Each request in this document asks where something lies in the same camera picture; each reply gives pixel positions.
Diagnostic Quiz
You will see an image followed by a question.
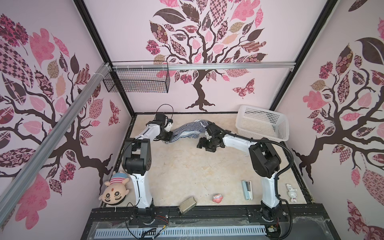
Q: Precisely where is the blue white striped tank top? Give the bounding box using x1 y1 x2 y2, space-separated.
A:
167 120 210 143

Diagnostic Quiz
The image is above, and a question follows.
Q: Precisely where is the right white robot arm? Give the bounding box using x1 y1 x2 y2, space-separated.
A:
197 122 293 222

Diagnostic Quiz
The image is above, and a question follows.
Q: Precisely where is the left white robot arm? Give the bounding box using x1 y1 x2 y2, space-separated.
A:
122 113 173 219

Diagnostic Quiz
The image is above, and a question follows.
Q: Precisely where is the white plastic laundry basket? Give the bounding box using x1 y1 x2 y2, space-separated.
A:
236 105 290 142

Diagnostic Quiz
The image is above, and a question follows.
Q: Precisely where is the grey white stapler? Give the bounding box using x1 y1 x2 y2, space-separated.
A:
241 180 253 201

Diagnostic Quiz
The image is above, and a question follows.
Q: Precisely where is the pink denture toy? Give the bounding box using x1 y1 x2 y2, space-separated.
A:
212 194 223 204

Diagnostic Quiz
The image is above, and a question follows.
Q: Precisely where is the tan rectangular box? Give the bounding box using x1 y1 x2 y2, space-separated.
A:
178 196 197 215

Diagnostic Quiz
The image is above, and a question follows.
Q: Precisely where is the plush doll head toy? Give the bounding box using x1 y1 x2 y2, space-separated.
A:
99 171 131 206

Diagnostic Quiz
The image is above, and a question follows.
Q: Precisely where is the small white rabbit figurine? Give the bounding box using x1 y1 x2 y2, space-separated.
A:
286 184 298 203

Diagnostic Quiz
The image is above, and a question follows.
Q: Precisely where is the black wire mesh basket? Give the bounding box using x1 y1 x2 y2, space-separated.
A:
103 60 171 93

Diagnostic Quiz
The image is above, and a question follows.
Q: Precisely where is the rear aluminium frame bar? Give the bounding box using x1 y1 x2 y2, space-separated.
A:
112 62 296 71

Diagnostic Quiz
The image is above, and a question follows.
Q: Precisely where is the aluminium frame bar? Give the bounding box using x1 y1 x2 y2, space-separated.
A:
112 62 296 71
1 62 111 224

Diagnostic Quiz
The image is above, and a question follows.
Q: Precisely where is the left aluminium frame bar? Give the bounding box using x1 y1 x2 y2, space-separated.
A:
1 62 111 224

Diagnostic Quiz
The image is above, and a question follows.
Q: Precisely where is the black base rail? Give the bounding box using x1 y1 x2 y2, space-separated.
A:
87 204 330 225

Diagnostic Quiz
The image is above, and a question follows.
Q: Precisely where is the white slotted cable duct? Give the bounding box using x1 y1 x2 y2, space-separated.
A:
94 226 267 240

